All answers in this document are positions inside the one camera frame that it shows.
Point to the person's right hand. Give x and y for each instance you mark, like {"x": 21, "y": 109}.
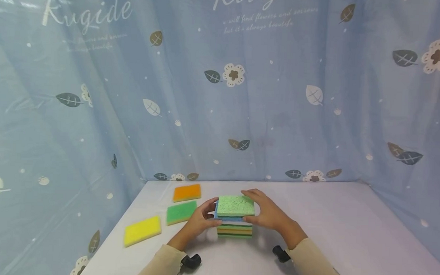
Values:
{"x": 273, "y": 218}

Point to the person's left hand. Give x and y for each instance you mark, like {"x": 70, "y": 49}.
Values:
{"x": 197, "y": 225}

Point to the person's right index finger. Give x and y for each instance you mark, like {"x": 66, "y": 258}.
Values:
{"x": 250, "y": 193}

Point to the person's right thumb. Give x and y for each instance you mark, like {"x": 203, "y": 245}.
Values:
{"x": 257, "y": 222}

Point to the person's left index finger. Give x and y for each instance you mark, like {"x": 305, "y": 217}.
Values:
{"x": 210, "y": 205}

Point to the person's left thumb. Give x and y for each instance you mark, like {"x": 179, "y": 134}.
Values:
{"x": 213, "y": 223}

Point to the blue sponge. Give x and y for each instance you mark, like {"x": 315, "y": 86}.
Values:
{"x": 216, "y": 215}

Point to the light green sponge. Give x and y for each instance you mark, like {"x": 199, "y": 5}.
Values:
{"x": 235, "y": 206}

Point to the person's left forearm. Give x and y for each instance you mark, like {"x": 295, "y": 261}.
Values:
{"x": 161, "y": 265}

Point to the person's right forearm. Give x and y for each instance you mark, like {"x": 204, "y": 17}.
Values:
{"x": 315, "y": 266}

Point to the stack of coloured sponges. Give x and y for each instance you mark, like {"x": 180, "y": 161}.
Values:
{"x": 235, "y": 229}

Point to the orange sponge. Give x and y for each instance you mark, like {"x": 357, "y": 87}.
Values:
{"x": 187, "y": 192}

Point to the black wrist band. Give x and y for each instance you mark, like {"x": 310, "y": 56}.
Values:
{"x": 192, "y": 260}
{"x": 281, "y": 253}

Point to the yellow sponge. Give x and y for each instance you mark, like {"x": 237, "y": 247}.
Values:
{"x": 142, "y": 230}

